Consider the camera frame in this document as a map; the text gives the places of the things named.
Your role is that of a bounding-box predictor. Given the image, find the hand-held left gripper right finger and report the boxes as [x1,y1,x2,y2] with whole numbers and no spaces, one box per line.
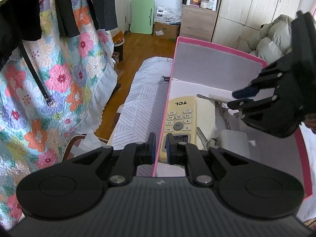
[166,133,250,188]

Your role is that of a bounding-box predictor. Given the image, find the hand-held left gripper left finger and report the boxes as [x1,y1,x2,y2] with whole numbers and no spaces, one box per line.
[73,132,157,187]

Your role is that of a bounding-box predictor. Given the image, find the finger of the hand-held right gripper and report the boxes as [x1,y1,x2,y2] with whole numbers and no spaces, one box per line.
[227,93,282,127]
[232,54,294,99]

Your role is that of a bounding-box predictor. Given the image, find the bunch of silver keys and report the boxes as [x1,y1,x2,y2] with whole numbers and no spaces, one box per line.
[197,93,232,130]

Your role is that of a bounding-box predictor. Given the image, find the cream remote control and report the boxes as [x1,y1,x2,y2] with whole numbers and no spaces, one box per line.
[158,96,198,163]

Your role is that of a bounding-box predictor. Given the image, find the white charger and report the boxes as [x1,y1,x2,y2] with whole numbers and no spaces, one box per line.
[217,130,251,159]

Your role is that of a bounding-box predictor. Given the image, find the pink box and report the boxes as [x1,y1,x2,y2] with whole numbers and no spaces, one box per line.
[152,36,314,201]

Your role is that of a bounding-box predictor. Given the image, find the white printed bed sheet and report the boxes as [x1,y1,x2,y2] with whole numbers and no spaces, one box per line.
[109,56,177,151]

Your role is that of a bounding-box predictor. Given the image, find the beige puffy jacket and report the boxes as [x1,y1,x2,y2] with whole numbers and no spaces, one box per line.
[248,14,295,65]

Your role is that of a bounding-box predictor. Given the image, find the white tissue paper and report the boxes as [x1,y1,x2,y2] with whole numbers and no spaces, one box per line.
[71,132,108,159]

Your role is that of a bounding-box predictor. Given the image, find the wooden wardrobe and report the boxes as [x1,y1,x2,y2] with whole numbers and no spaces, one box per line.
[212,0,305,53]

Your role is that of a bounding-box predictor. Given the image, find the wooden shelf unit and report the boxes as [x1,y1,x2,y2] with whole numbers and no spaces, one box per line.
[179,0,226,43]

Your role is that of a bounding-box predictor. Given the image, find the brown bag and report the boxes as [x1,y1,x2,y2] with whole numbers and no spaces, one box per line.
[60,133,109,164]

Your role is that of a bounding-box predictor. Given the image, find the cardboard box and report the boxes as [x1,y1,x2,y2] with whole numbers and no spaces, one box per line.
[153,21,181,40]

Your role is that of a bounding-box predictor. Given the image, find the dark trash bin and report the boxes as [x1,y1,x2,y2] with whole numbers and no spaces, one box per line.
[112,30,125,63]

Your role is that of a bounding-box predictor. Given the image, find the plastic bag of packets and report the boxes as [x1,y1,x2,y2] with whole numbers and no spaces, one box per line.
[155,5,183,25]

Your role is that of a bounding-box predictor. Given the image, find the floral quilt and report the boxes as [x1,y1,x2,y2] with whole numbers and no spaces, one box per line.
[0,0,118,230]

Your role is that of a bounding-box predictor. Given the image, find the green folding table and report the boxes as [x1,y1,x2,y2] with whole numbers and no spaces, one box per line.
[129,0,156,35]

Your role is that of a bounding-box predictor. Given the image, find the black belt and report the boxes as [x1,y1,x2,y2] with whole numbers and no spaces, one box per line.
[19,42,55,107]

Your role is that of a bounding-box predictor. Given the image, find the grey garment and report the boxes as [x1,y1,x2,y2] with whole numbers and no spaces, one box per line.
[87,0,118,31]

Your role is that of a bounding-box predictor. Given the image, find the black trousers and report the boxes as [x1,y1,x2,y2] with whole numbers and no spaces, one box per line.
[51,0,81,38]

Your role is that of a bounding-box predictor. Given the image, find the black garment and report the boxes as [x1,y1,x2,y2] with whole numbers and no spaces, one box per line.
[0,0,44,65]

